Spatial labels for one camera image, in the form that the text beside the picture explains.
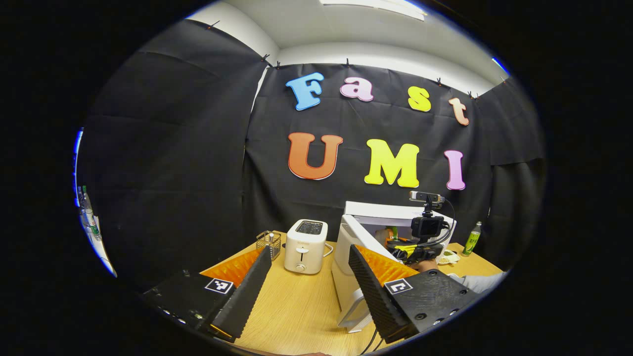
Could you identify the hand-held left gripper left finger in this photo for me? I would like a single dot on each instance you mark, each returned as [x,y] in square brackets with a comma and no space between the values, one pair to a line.
[245,296]

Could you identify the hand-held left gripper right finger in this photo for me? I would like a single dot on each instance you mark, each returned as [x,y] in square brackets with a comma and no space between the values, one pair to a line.
[376,296]

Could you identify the white microwave oven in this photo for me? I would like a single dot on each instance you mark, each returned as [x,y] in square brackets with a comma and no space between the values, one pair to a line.
[353,237]

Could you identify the white divided dish of grains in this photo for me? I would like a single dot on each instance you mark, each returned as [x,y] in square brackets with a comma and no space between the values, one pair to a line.
[449,257]

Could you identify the green drink bottle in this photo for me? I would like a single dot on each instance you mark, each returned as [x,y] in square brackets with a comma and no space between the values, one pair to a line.
[472,240]

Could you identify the white toaster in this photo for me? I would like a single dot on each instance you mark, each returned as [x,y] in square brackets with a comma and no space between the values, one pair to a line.
[304,247]

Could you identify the black backdrop cloth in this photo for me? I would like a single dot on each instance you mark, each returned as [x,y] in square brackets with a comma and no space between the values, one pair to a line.
[198,148]

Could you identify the clear bottle with green label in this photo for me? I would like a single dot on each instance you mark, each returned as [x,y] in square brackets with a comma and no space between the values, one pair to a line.
[90,217]

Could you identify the long ceiling light panel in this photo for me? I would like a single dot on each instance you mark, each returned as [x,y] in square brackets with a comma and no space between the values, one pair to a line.
[376,6]

